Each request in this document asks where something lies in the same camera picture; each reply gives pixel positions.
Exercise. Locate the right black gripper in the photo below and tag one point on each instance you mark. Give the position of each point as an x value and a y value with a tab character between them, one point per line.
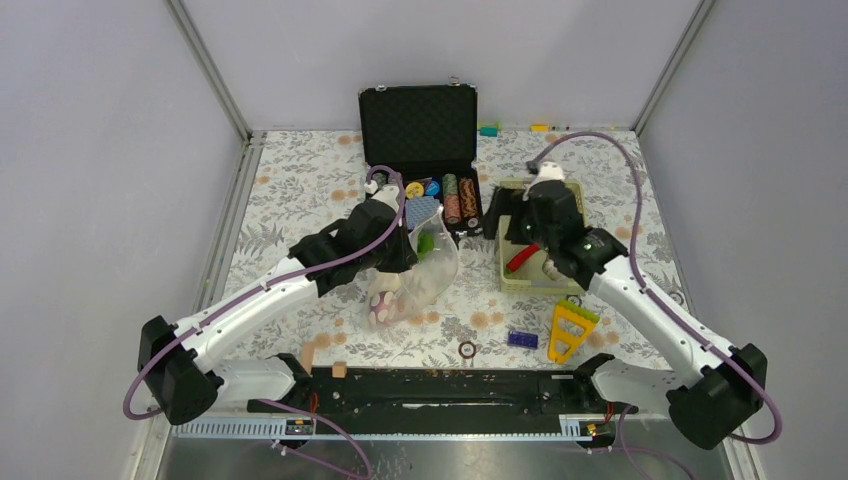
507	201

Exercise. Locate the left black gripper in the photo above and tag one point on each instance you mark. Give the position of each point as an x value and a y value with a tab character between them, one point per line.
407	256

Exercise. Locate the green toy leaf vegetable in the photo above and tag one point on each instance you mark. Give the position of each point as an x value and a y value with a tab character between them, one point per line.
426	243

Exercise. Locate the clear dotted zip top bag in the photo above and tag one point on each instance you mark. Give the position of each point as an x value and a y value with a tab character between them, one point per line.
428	279

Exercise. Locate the green plastic basket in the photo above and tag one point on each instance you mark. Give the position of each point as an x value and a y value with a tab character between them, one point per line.
529	279

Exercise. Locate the purple toy onion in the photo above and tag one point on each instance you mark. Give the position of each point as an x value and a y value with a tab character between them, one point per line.
383	308

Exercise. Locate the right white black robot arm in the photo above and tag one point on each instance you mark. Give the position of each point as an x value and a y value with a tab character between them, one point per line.
711	387

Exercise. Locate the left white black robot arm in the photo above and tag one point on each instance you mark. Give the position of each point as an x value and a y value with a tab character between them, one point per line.
182	363

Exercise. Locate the white toy mushroom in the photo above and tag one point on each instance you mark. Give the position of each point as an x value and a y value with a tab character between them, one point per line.
550	270

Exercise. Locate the green toy block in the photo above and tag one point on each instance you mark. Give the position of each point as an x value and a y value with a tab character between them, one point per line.
490	130

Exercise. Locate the yellow triangular plastic tool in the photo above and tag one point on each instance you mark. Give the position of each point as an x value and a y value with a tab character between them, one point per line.
571	325

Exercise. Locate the blue toy brick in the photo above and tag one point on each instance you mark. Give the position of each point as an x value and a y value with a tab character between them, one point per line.
522	339

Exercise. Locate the black poker chip case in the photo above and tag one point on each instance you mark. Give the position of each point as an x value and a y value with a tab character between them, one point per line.
427	132

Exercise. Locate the floral table mat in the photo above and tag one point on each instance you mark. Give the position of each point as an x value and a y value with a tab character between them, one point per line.
307	179

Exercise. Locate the small wooden cube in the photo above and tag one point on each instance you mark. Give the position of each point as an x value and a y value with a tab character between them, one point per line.
339	369

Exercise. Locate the wooden cone block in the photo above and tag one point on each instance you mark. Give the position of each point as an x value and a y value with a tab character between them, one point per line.
307	356

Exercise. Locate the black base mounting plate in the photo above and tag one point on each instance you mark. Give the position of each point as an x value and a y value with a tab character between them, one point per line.
451	402

